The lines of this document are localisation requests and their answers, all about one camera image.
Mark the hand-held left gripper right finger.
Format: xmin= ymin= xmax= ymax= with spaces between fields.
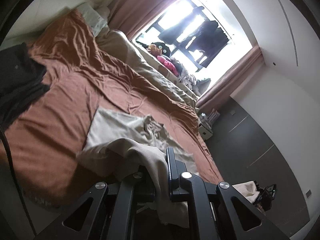
xmin=166 ymin=147 xmax=283 ymax=240

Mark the bed with brown sheet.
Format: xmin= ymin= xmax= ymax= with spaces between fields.
xmin=0 ymin=7 xmax=225 ymax=205

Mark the brown plush toy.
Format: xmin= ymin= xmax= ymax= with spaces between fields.
xmin=147 ymin=44 xmax=163 ymax=55

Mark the stack of black folded clothes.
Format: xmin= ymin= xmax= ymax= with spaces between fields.
xmin=0 ymin=42 xmax=50 ymax=128

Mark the light blue pillow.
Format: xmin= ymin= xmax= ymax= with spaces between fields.
xmin=84 ymin=5 xmax=109 ymax=37

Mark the window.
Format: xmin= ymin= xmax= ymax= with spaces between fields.
xmin=135 ymin=0 xmax=259 ymax=93

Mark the beige duvet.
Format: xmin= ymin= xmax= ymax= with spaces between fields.
xmin=96 ymin=30 xmax=200 ymax=110

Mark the beige jacket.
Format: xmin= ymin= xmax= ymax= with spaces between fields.
xmin=76 ymin=107 xmax=259 ymax=228

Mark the dark hanging garment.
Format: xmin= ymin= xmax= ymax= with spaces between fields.
xmin=159 ymin=6 xmax=208 ymax=44
xmin=197 ymin=30 xmax=230 ymax=68
xmin=190 ymin=20 xmax=220 ymax=53

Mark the black cable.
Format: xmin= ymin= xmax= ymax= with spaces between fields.
xmin=0 ymin=122 xmax=14 ymax=180

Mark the cream padded headboard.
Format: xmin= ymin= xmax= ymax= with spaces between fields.
xmin=0 ymin=0 xmax=113 ymax=45

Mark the pile of mixed clothes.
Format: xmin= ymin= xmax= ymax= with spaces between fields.
xmin=172 ymin=57 xmax=212 ymax=90

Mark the pink cloth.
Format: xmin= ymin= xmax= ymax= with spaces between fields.
xmin=157 ymin=55 xmax=177 ymax=74

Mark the black plush toy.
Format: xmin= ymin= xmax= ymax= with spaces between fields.
xmin=150 ymin=41 xmax=173 ymax=57

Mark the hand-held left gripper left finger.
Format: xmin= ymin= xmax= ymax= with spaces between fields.
xmin=32 ymin=165 xmax=160 ymax=240

